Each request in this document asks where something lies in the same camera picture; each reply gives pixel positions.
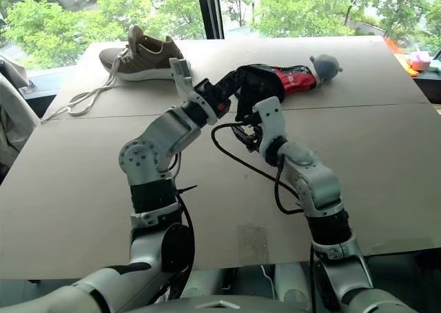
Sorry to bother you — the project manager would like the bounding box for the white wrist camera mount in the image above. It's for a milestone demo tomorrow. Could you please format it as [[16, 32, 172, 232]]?
[[169, 57, 218, 125], [253, 97, 289, 162]]

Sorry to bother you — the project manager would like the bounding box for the pink and orange box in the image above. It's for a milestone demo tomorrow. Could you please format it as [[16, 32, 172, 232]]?
[[406, 50, 432, 72]]

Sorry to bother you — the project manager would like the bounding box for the dark window frame post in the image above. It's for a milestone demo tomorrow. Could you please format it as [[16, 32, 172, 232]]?
[[195, 0, 225, 40]]

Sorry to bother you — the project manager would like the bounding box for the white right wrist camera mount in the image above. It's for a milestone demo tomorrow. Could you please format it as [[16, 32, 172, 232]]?
[[253, 97, 289, 162]]

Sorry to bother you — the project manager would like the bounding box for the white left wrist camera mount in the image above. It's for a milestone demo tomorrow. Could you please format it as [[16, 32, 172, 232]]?
[[169, 57, 218, 125]]

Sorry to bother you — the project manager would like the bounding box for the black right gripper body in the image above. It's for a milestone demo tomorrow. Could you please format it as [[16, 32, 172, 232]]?
[[231, 122, 265, 154]]

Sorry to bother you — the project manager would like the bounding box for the dark side cabinet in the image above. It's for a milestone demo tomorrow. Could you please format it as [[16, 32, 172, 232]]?
[[412, 49, 441, 104]]

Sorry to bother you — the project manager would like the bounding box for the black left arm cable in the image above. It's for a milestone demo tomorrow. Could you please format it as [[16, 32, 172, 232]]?
[[165, 185, 199, 300]]

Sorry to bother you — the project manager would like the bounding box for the grey plush toy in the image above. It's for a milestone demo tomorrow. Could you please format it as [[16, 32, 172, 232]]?
[[309, 54, 344, 85]]

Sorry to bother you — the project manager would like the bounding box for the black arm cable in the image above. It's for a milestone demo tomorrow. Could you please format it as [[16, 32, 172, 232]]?
[[210, 121, 306, 216], [165, 185, 199, 300]]

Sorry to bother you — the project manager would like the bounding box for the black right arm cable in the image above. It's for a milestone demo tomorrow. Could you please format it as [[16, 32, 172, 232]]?
[[210, 121, 306, 216]]

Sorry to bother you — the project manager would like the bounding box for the white rounded leg shape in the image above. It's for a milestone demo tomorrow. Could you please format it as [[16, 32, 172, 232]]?
[[187, 267, 227, 299], [274, 262, 313, 305]]

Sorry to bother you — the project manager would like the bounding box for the brown sneaker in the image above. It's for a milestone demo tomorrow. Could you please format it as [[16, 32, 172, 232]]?
[[99, 24, 192, 83]]

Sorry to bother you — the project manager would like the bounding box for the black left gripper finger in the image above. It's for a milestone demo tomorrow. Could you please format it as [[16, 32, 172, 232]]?
[[214, 69, 243, 90], [222, 81, 244, 104]]

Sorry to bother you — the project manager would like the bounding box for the grey robot torso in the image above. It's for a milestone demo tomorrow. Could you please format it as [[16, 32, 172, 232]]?
[[144, 293, 349, 313]]

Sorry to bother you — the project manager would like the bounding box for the grey fabric chair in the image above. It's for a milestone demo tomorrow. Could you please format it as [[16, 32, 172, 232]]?
[[0, 55, 41, 185]]

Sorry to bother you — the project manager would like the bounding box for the orange paper item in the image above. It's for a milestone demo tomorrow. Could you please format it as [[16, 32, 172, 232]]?
[[384, 36, 420, 77]]

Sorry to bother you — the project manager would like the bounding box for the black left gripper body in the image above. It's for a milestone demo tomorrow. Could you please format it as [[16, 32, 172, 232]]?
[[194, 79, 231, 124]]

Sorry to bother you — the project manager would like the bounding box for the white shoelace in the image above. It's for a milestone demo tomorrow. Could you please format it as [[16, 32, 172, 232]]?
[[40, 46, 136, 125]]

